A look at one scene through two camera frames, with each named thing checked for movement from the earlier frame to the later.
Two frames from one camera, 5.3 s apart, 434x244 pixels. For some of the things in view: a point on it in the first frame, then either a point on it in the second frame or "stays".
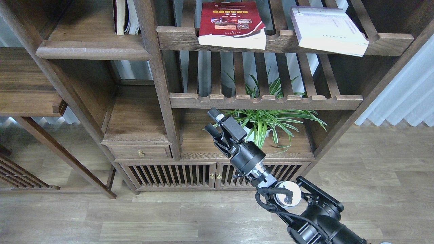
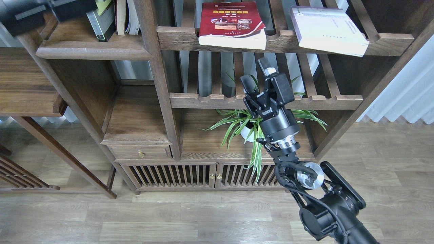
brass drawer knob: x=140 y=154 stays
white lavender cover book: x=328 y=29 stays
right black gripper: x=245 y=158 to x=277 y=125
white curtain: x=410 y=96 stays
